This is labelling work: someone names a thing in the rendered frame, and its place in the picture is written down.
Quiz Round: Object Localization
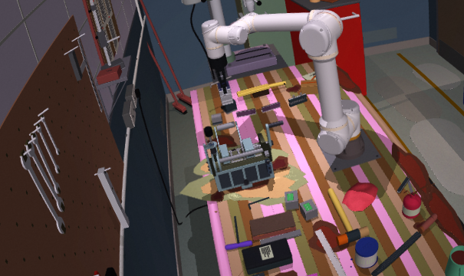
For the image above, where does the yellow bar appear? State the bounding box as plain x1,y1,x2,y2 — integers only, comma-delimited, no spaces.
236,80,288,98

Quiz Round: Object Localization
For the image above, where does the brown flat block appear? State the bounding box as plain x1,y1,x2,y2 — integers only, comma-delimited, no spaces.
248,210,297,242

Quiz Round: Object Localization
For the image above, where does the black file with brown handle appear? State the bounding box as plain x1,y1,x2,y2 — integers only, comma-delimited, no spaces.
370,213,439,276

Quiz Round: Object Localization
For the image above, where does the brown pegboard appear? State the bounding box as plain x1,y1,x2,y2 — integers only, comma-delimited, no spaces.
0,15,125,276

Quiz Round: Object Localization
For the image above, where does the grey wall shelf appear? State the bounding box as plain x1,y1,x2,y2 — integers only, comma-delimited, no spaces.
95,57,132,91

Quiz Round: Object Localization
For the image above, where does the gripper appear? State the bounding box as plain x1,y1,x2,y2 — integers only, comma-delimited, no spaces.
209,56,232,97

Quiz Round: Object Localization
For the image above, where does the black toothed block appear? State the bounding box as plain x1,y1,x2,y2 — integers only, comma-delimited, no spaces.
288,93,308,108

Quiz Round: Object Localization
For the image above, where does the small wooden box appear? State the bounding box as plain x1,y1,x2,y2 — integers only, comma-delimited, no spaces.
299,78,320,96

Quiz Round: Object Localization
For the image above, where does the grey flat bar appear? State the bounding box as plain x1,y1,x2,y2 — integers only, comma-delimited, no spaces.
258,228,303,245

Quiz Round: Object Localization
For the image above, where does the black box with white label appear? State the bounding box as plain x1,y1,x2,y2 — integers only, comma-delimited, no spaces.
241,237,294,275

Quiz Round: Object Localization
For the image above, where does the grey hanging bar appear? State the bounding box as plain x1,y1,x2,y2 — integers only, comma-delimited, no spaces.
64,45,83,82

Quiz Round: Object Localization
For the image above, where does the black hex key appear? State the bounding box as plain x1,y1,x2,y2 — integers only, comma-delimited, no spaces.
248,196,271,211

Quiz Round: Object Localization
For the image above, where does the purple-handled tool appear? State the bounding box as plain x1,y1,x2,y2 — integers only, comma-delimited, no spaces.
224,215,254,251

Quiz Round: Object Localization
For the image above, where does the crank with black knob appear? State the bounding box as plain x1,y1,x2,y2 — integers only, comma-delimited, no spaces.
202,126,217,153

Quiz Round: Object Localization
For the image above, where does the blue and white tin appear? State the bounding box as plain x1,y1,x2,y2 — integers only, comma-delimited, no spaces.
354,236,380,269

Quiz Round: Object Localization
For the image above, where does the white conduit pipe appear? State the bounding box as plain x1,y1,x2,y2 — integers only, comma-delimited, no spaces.
118,15,147,276

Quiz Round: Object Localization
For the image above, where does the black cable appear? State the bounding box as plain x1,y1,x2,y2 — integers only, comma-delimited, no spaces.
134,88,209,226

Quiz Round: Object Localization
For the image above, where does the grey lever with dark handle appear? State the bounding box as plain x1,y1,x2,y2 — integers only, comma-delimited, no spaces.
265,120,285,150

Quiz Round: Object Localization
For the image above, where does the red toolbox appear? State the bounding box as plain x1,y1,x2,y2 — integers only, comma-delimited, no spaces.
96,64,123,86

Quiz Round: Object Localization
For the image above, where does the dark brown cabinet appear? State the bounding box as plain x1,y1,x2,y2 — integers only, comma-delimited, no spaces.
436,0,464,74

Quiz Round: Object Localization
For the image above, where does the yellow-handled hammer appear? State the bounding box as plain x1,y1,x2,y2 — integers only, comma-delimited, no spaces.
327,187,370,248

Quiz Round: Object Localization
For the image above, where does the grey tilting angle vice body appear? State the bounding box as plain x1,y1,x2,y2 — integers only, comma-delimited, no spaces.
202,121,275,192

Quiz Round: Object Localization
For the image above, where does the red floor broom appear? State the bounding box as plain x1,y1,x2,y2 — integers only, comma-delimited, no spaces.
146,42,188,115
138,0,193,107

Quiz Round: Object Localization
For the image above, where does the red framed parts rack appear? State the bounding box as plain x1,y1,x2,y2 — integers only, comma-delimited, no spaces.
81,0,121,66

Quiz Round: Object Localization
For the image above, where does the grey open-end wrench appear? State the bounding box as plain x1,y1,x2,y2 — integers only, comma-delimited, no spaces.
34,116,61,174
28,128,62,196
24,143,66,212
19,153,67,235

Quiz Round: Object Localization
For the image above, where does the red and white can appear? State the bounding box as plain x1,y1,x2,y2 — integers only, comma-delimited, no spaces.
402,191,423,219

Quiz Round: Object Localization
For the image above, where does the grey base plate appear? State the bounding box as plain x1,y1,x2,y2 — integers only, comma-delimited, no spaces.
323,128,383,173

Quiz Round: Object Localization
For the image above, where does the grey cube with green label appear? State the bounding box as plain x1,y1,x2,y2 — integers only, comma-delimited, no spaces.
299,199,319,222
284,190,300,211

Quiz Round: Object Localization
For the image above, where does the red cabinet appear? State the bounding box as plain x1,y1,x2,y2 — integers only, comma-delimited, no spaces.
285,0,367,97

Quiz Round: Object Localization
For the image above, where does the white hanging bar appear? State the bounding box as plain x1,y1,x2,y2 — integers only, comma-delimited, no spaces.
94,166,130,230

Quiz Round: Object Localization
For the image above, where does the grey electrical box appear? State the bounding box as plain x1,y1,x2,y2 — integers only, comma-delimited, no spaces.
122,84,137,130

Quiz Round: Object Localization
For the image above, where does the steel ruler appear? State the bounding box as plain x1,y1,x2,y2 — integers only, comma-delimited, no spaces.
314,228,347,276

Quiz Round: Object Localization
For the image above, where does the green cup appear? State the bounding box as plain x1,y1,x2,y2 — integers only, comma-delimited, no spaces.
444,245,464,276

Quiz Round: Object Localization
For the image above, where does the dark marker pen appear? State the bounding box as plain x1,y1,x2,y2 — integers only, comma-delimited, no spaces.
396,176,411,194

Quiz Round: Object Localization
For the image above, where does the ground steel block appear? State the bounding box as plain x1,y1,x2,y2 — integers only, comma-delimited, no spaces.
220,94,237,113

